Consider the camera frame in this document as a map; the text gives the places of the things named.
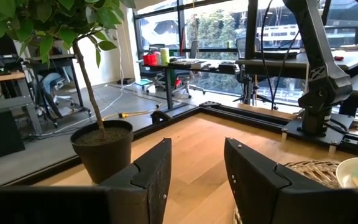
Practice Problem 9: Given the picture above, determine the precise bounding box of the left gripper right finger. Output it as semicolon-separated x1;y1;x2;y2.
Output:
224;138;295;224

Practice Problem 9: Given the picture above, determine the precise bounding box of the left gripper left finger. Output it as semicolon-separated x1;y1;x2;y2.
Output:
99;138;173;224

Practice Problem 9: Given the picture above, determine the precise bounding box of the black plant pot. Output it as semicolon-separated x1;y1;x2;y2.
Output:
70;119;134;184

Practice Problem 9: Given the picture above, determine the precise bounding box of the woven straw placemat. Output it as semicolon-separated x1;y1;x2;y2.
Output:
233;160;341;224

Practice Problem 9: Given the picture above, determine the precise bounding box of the round serving plate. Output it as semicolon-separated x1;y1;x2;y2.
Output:
335;156;358;190

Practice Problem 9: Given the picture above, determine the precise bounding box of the black office desk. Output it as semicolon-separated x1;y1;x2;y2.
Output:
138;58;239;110

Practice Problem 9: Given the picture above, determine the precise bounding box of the grey office chair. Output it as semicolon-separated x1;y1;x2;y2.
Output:
171;39;207;99
140;43;167;95

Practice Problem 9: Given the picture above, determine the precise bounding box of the black mesh office chair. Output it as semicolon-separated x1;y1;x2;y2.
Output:
233;36;262;104

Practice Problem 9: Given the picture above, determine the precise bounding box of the red container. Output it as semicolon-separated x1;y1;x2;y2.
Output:
143;53;158;66

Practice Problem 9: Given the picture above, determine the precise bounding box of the yellow-green cylinder cup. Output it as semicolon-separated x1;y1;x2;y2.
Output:
160;47;170;65

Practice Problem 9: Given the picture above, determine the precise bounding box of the black framed window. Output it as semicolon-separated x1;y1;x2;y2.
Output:
134;0;358;103

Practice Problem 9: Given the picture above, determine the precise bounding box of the wooden top desk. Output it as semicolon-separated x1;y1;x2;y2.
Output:
0;70;27;100

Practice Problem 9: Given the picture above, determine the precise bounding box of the yellow extension cord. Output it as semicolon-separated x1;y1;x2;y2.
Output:
102;107;163;121

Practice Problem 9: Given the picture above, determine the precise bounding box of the white floor cable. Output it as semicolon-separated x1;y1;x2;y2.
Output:
32;40;136;138

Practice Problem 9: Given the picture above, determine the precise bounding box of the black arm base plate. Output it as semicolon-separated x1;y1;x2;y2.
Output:
280;112;357;147

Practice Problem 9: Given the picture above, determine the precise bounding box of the black hanging cable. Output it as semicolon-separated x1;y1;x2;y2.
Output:
271;29;301;110

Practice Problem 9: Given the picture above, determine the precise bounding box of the black vertical post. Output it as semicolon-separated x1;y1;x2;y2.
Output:
245;0;259;105

